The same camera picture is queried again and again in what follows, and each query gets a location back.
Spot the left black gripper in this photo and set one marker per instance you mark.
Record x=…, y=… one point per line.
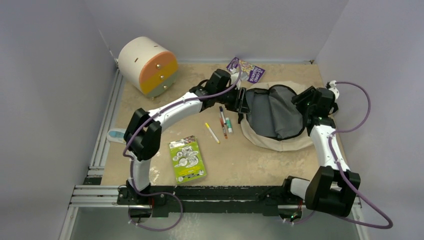
x=239, y=104

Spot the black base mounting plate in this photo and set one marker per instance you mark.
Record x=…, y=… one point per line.
x=267, y=200

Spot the green activity book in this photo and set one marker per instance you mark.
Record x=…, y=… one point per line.
x=187, y=160

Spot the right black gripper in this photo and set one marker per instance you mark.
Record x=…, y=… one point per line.
x=299, y=100

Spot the beige canvas backpack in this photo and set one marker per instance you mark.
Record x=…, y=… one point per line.
x=274, y=123

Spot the purple paperback book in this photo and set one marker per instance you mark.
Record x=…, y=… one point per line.
x=254, y=72

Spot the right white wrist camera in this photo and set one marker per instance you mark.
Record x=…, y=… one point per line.
x=332, y=86

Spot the light blue packaged item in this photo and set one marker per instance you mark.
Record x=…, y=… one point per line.
x=116, y=135

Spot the red orange pen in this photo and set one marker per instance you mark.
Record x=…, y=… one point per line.
x=223, y=128

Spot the round white drawer cabinet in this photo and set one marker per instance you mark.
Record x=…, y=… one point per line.
x=148, y=66

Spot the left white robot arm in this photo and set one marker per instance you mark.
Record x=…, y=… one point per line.
x=144, y=131

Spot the green white glue stick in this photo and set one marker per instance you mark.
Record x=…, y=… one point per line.
x=229, y=125

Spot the yellow marker pen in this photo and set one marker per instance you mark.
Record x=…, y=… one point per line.
x=212, y=133

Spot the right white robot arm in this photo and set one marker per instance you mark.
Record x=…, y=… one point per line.
x=332, y=189

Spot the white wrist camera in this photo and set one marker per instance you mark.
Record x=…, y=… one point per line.
x=332, y=86
x=238, y=80

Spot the blue capped white marker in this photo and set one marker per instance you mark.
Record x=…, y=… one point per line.
x=222, y=115

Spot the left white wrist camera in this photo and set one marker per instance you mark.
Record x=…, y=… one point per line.
x=238, y=80

